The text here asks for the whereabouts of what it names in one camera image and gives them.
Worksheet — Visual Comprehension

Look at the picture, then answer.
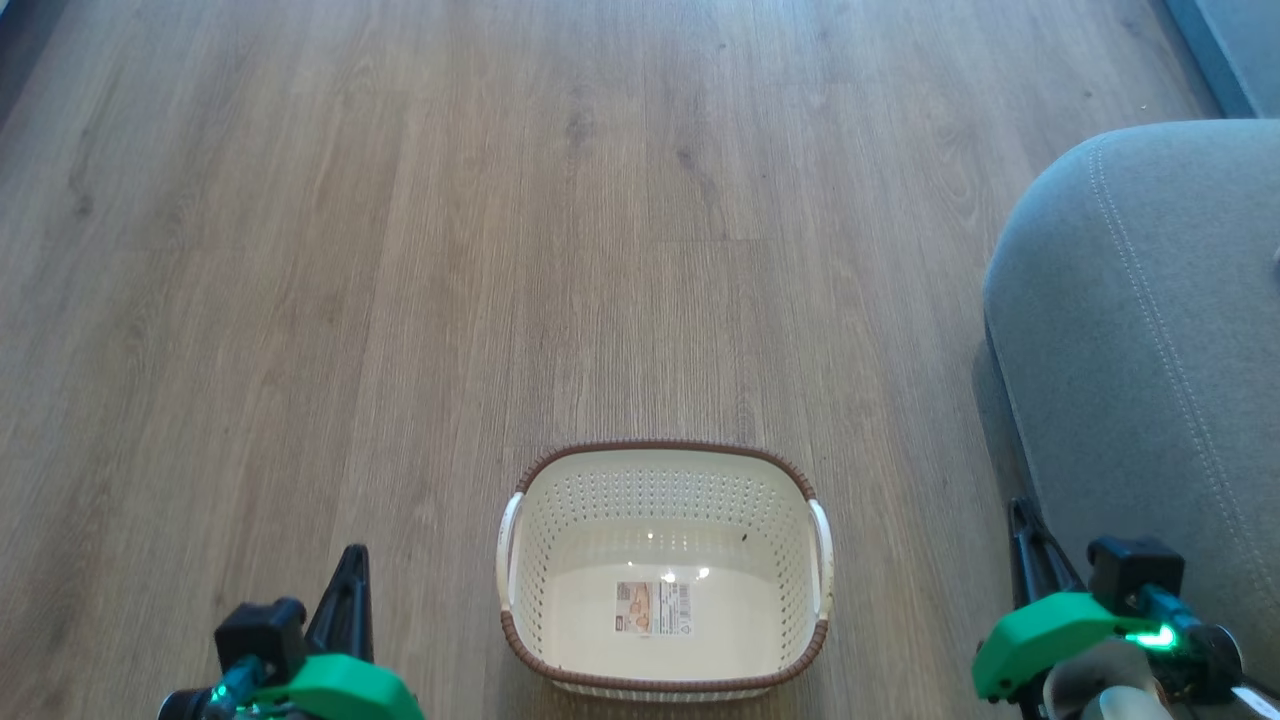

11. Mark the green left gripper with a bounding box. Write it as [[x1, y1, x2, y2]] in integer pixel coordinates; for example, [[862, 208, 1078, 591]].
[[250, 545, 426, 720]]

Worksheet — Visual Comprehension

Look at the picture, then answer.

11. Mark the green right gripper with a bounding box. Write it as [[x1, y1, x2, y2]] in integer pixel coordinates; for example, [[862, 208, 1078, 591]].
[[972, 497, 1136, 701]]

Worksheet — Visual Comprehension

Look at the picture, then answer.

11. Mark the white perforated laundry basket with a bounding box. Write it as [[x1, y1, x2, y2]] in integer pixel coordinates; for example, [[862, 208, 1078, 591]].
[[496, 440, 834, 701]]

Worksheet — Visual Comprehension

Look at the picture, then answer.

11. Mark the grey fabric sofa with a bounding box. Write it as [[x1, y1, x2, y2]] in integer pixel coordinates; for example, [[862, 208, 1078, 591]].
[[975, 120, 1280, 691]]

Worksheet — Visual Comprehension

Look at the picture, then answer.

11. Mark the printed label sticker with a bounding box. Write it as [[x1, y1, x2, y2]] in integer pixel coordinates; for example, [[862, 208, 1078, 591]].
[[614, 580, 693, 638]]

